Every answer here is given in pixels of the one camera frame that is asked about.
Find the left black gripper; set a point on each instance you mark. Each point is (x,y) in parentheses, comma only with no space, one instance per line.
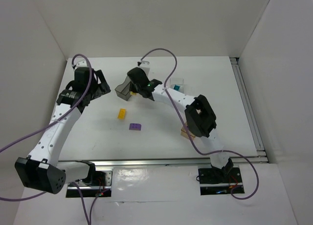
(100,83)

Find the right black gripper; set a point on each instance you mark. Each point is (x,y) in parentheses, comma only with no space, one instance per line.
(133,84)

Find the yellow 2x4 lego brick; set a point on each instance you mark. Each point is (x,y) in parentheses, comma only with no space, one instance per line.
(122,114)

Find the teal 2x4 lego brick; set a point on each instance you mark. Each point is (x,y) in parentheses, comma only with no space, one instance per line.
(176,87)

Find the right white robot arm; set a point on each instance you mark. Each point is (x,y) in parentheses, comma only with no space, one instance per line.
(200,117)

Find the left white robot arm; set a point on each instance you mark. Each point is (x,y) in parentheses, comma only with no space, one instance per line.
(41,169)

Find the dark grey transparent container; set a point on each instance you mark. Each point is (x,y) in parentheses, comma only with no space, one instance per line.
(123,90)

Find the clear transparent container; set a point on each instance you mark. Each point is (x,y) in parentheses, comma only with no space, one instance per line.
(179,82)

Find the purple sloped lego brick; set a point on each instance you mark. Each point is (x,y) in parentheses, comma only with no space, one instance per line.
(135,126)

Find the orange transparent container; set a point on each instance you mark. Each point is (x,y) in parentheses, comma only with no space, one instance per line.
(186,135)

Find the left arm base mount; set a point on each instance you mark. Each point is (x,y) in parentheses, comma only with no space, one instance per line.
(100,186)

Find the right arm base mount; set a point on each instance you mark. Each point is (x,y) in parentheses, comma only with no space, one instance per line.
(210,184)

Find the aluminium rail frame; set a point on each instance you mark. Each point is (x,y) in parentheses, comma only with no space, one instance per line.
(100,135)

